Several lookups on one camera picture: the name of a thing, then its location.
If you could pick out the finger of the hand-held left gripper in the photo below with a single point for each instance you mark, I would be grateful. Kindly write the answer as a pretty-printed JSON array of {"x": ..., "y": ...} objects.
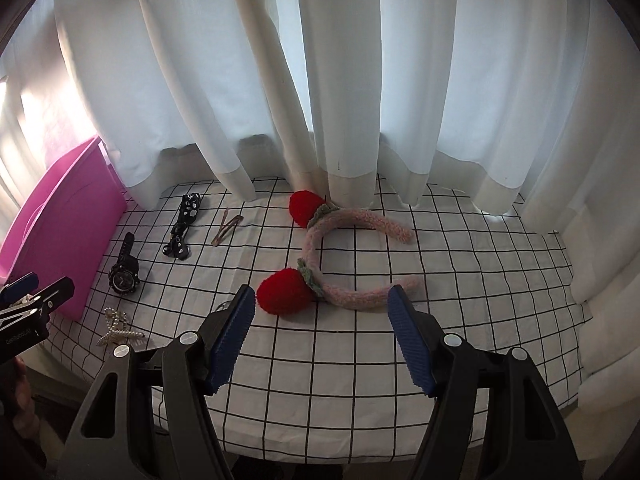
[
  {"x": 50, "y": 296},
  {"x": 20, "y": 286}
]

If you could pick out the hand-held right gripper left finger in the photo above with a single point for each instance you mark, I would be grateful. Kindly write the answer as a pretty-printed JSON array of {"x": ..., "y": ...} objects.
[{"x": 230, "y": 340}]

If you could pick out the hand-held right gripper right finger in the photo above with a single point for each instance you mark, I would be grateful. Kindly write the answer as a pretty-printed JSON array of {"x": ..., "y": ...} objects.
[{"x": 411, "y": 340}]

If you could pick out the pearl claw hair clip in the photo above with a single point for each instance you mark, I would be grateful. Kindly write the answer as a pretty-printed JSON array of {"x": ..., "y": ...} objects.
[{"x": 112, "y": 332}]

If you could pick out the pink plastic basin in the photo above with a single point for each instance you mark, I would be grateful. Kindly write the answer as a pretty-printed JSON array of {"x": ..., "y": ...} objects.
[{"x": 55, "y": 220}]

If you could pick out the black wrist watch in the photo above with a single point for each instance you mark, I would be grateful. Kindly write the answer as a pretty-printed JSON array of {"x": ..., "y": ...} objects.
[{"x": 123, "y": 275}]

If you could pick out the thin snap hair clip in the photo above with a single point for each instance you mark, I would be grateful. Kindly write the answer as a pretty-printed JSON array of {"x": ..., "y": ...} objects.
[{"x": 222, "y": 232}]

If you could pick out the pink plush pompom headband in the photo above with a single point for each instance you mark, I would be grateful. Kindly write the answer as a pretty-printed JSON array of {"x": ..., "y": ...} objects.
[{"x": 311, "y": 255}]

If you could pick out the person's left hand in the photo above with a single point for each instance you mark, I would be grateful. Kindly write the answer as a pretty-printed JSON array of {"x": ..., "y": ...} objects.
[{"x": 22, "y": 405}]

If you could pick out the white black checked tablecloth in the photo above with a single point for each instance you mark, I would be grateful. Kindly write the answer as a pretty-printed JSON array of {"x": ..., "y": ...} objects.
[{"x": 350, "y": 360}]

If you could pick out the white curtain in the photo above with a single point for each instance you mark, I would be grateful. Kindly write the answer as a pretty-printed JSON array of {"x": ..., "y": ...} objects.
[{"x": 225, "y": 85}]

